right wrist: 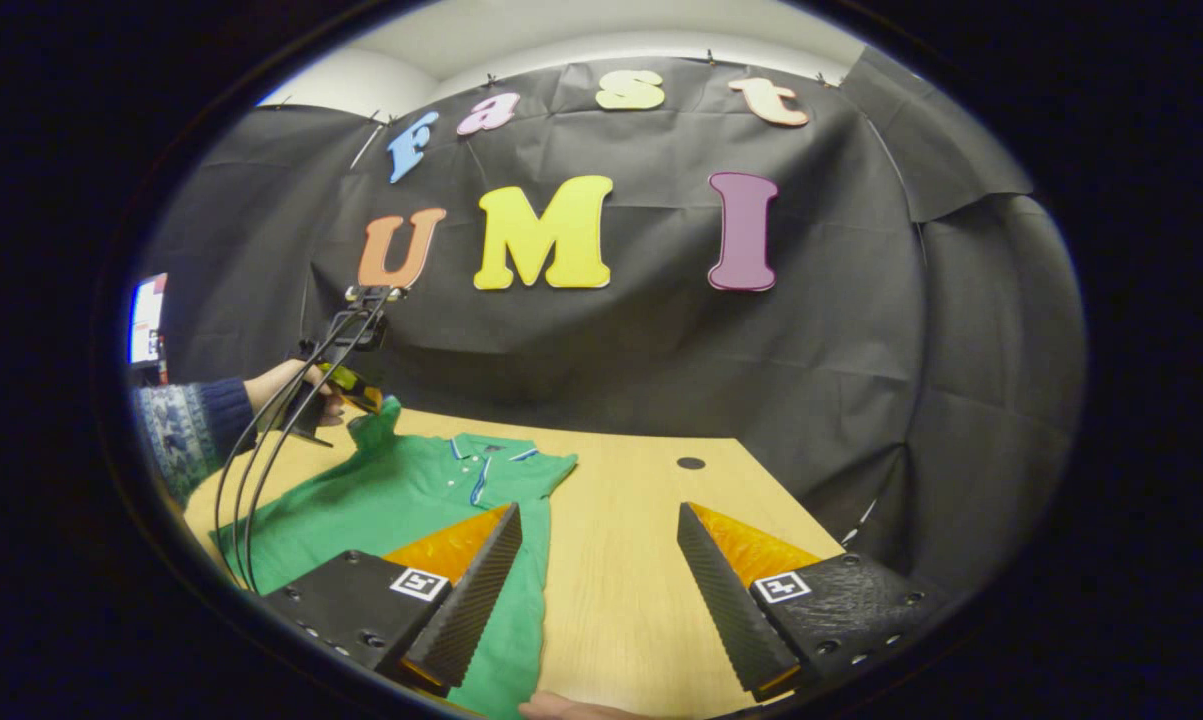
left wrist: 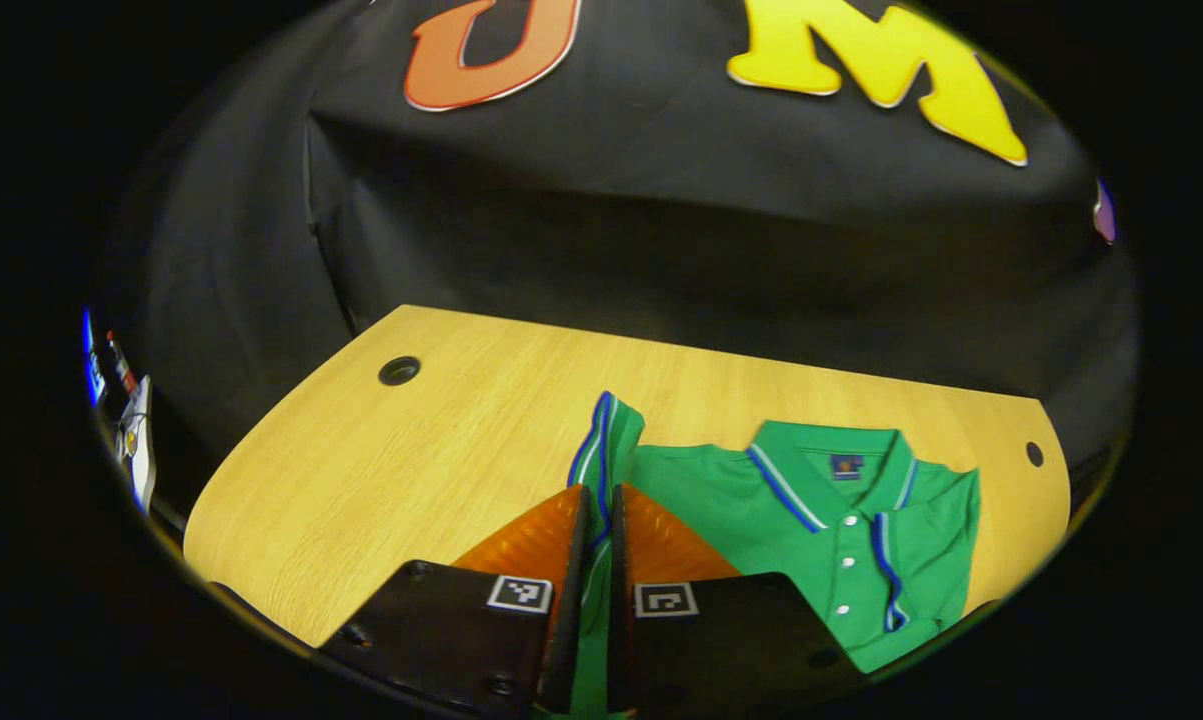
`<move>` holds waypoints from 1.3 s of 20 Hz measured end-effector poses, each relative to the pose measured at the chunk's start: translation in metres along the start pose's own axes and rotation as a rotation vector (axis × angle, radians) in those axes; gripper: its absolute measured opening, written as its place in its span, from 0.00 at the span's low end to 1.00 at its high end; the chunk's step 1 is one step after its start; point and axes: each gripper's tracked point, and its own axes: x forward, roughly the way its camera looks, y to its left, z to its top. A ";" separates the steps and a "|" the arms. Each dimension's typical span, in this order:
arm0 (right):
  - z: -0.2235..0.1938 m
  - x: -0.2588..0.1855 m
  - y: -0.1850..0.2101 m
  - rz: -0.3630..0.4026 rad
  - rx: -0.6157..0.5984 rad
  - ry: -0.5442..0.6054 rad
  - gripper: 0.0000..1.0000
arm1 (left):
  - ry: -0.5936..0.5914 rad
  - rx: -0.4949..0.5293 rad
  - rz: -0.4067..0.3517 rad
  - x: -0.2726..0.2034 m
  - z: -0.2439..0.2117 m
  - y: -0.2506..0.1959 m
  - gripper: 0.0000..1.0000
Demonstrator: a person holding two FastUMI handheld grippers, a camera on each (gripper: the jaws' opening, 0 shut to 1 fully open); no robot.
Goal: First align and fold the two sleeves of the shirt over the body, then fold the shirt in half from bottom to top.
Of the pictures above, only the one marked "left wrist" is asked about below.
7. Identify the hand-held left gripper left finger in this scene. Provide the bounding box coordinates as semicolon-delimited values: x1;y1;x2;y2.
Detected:
319;485;592;716

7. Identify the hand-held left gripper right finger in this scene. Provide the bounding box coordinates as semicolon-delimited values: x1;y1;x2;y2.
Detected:
606;483;867;716

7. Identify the green T-shirt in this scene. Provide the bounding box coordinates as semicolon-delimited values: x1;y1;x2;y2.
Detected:
566;390;982;716

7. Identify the black backdrop cloth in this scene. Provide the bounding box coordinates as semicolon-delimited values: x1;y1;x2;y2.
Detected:
91;0;1142;471

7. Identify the white side desk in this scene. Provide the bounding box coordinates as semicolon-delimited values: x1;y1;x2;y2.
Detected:
116;375;158;513

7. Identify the small red object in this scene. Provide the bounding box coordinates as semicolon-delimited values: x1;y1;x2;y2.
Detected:
106;332;140;396

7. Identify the lit computer monitor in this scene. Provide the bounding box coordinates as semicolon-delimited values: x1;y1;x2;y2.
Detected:
81;308;108;409

